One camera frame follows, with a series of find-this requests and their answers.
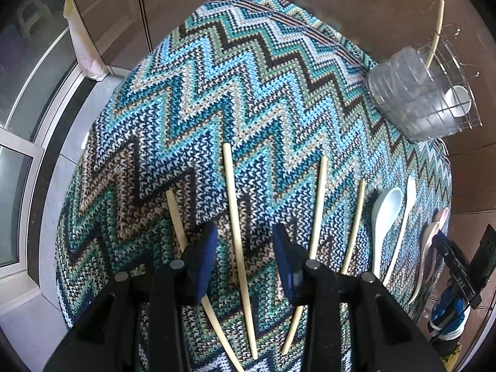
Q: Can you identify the pink spoon front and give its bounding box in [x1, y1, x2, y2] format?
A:
[408, 221, 440, 305]

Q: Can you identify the pink spoon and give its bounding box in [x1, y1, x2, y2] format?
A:
[408, 221, 440, 305]
[427, 207, 449, 281]

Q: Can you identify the beige chopstick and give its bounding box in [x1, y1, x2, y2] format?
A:
[425, 0, 445, 69]
[222, 143, 258, 359]
[166, 189, 244, 372]
[340, 179, 366, 275]
[281, 155, 328, 355]

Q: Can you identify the large white ceramic spoon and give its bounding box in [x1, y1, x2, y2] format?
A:
[371, 187, 403, 278]

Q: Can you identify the slim white plastic spork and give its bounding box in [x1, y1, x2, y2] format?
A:
[383, 175, 417, 286]

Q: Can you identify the small white ceramic spoon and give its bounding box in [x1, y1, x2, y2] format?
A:
[445, 85, 472, 117]

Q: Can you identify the clear plastic utensil holder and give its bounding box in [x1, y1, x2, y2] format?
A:
[366, 33, 482, 142]

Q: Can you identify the zigzag knitted table cloth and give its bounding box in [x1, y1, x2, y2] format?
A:
[55, 0, 451, 371]

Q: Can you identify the glass sliding door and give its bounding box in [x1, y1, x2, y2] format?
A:
[0, 0, 114, 318]

